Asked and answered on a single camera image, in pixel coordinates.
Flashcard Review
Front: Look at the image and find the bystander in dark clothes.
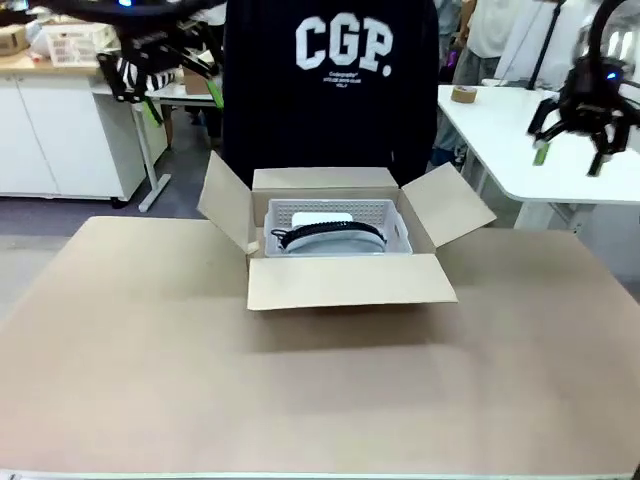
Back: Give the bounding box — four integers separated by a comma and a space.
188, 97, 225, 149

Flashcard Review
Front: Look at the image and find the brown cardboard shipping box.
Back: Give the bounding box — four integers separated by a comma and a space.
196, 150, 498, 313

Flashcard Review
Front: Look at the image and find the bystander in white shirt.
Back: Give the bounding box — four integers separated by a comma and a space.
452, 0, 514, 87

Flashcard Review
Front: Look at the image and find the black white headset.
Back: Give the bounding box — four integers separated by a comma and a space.
269, 221, 390, 258

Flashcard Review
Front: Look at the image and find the black tripod pole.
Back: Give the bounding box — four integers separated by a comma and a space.
527, 0, 569, 92

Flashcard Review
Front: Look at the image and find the small closed cardboard box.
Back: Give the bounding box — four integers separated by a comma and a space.
0, 23, 30, 57

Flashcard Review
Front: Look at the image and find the white lattice storage basket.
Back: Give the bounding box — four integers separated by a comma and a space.
41, 21, 120, 67

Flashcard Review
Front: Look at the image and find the black braided right cable hose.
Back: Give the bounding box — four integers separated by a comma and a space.
588, 0, 632, 66

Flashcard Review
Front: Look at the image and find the person in black CGP sweatshirt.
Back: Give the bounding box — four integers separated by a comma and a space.
221, 0, 442, 190

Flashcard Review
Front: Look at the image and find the white cabinet with wooden top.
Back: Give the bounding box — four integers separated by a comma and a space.
0, 53, 170, 200

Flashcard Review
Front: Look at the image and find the open brown cardboard box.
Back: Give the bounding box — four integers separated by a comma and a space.
181, 64, 215, 97

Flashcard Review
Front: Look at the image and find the white leaning panel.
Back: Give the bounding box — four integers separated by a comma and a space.
493, 0, 594, 84

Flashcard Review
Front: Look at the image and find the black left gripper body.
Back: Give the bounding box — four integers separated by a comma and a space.
116, 3, 227, 67

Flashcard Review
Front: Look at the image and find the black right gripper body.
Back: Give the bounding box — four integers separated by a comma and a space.
558, 56, 627, 135

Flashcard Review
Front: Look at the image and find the white perforated plastic basket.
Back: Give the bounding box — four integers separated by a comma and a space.
262, 198, 414, 259

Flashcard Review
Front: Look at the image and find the white table with metal leg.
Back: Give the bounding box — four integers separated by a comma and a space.
91, 81, 225, 212

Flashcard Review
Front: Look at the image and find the white flat gift box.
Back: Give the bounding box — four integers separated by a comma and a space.
291, 211, 355, 229

